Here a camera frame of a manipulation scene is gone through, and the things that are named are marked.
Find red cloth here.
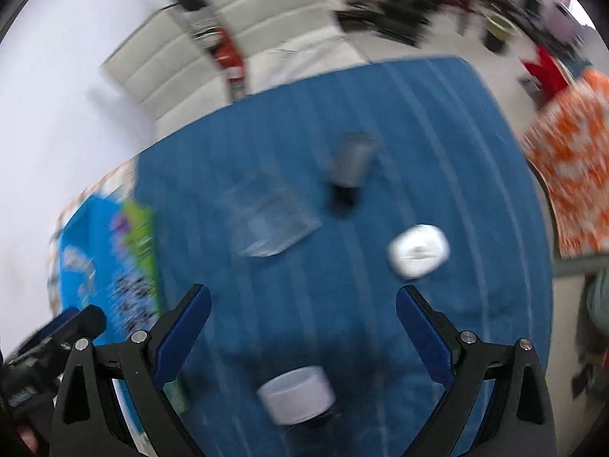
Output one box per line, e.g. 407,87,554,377
518,45,580,102

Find blue printed packet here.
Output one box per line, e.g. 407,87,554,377
48,195,167,443

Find red black object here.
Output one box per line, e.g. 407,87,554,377
183,10,249,102

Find blue striped cloth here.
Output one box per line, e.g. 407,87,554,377
131,56,555,457

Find white round lid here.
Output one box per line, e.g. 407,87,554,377
257,366,341,435

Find white padded chair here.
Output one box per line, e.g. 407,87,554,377
196,0,346,60
99,8,229,127

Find white rounded case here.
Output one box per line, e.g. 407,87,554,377
386,224,451,281

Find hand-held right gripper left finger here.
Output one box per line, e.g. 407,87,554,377
50,284,212,457

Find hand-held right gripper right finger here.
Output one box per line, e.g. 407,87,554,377
396,286,557,457

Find black pot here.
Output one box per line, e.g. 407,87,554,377
483,12,520,53

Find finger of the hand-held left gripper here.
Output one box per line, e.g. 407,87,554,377
29,305,107,349

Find clear plastic box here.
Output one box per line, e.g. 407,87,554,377
214,171,325,259

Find green printed packet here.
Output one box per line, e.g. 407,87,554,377
119,200,191,415

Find orange white printed blanket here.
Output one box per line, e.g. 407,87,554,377
520,67,609,259

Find grey black cylinder bottle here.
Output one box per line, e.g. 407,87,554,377
324,132,378,218

